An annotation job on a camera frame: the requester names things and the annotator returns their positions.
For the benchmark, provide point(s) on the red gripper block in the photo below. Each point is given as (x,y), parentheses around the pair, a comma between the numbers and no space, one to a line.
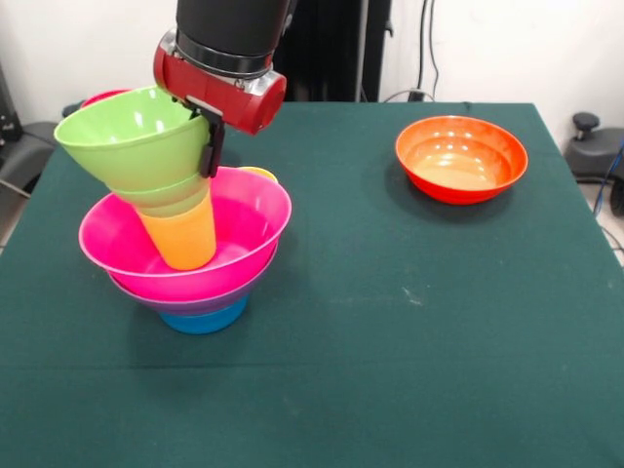
(209,95)

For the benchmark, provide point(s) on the orange-yellow cup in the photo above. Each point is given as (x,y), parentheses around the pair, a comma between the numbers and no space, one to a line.
(263,173)

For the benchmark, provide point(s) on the small green bowl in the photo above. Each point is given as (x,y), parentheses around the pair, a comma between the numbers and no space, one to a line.
(166,200)

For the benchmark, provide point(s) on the large green bowl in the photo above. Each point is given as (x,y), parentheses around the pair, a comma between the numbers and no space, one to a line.
(141,156)

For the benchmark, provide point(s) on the large pink bowl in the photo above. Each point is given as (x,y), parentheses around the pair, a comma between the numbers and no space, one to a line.
(253,214)

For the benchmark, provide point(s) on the pale yellow translucent cup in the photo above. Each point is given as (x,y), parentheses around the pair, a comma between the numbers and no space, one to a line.
(187,239)

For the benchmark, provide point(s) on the purple bowl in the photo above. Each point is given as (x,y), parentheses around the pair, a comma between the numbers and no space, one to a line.
(195,307)

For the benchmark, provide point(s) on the small pink-red bowl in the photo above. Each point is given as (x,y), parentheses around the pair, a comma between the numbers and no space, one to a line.
(97,97)

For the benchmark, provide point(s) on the blue bowl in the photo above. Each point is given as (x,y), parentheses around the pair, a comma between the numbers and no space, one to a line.
(202,322)

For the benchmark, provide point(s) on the black grey floor stand base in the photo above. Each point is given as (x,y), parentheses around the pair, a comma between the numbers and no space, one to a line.
(595,151)
(29,146)

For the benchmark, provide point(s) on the orange bowl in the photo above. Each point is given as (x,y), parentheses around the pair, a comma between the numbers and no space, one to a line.
(458,166)

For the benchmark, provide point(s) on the dark green table cloth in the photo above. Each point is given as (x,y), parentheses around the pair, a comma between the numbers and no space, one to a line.
(312,400)

